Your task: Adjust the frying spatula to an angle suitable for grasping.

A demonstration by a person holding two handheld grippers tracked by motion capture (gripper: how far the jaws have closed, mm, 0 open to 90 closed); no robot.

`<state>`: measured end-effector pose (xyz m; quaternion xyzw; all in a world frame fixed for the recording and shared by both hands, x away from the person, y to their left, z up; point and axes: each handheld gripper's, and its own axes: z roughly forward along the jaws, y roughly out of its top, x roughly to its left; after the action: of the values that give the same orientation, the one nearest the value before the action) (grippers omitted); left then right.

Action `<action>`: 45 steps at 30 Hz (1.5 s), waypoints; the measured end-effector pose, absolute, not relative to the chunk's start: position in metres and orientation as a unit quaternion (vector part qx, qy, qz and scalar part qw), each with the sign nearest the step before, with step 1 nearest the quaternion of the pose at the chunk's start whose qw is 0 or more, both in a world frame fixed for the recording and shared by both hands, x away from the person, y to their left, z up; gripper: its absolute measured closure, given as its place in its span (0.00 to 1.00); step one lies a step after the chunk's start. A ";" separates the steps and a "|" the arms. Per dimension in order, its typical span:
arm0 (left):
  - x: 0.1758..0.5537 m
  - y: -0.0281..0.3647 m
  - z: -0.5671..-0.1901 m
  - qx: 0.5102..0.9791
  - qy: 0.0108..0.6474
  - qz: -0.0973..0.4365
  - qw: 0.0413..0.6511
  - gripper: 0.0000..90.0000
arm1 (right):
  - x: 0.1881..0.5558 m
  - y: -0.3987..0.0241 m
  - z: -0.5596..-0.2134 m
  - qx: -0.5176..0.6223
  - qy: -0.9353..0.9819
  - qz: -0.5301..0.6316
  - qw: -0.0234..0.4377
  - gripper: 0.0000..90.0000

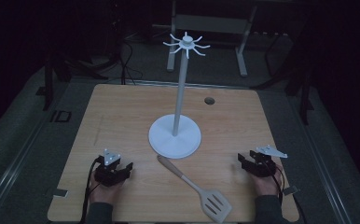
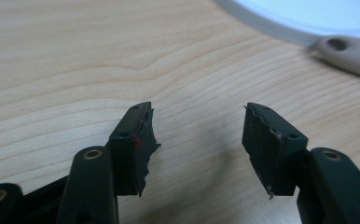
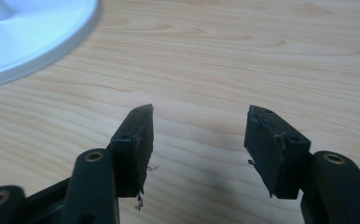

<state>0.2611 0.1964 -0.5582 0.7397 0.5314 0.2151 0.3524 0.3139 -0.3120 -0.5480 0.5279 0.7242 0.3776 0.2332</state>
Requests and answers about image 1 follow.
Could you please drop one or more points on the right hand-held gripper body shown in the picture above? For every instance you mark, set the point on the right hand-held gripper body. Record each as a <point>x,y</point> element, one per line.
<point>262,166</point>

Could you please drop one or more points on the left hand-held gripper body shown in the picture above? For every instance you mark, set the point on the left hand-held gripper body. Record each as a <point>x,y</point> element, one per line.
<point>108,175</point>

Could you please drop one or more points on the person's left hand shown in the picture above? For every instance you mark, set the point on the person's left hand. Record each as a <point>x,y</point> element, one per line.
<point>105,193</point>

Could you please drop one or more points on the person's right hand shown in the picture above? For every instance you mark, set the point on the person's right hand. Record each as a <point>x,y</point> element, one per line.
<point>266,185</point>

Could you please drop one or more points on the grey tape piece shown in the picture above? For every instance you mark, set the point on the grey tape piece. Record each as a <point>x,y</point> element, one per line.
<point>60,193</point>
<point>290,190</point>

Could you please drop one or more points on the white utensil rack with hooks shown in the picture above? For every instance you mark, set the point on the white utensil rack with hooks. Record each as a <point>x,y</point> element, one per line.
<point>175,140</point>

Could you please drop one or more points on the black metal stand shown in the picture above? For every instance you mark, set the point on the black metal stand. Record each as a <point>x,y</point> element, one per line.
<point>305,99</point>
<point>48,84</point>

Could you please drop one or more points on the metal floor rail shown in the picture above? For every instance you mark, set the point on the metal floor rail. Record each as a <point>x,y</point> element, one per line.
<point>322,161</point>
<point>11,168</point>

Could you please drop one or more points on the white metal desk frame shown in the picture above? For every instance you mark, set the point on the white metal desk frame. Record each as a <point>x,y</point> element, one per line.
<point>212,23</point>

